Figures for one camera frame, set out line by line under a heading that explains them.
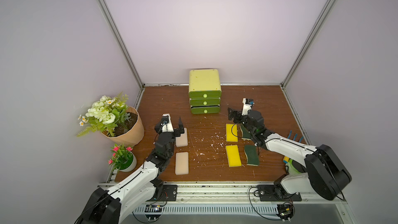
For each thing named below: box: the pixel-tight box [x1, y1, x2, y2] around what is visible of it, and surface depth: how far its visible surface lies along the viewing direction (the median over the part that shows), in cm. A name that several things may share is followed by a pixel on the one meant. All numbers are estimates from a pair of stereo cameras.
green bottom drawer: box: [190, 106, 221, 115], surface depth 102 cm
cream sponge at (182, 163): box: [175, 151, 190, 176], surface depth 83 cm
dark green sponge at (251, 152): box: [243, 144, 260, 167], surface depth 85 cm
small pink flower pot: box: [107, 143, 138, 173], surface depth 74 cm
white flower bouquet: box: [76, 92, 131, 137], surface depth 68 cm
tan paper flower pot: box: [101, 106, 145, 147], surface depth 79 cm
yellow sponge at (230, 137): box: [225, 123, 238, 143], surface depth 94 cm
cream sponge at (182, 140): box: [175, 127, 189, 148], surface depth 91 cm
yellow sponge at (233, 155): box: [225, 144, 242, 167], surface depth 86 cm
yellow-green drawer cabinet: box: [188, 68, 222, 115], surface depth 97 cm
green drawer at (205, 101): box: [189, 98, 221, 106], surface depth 97 cm
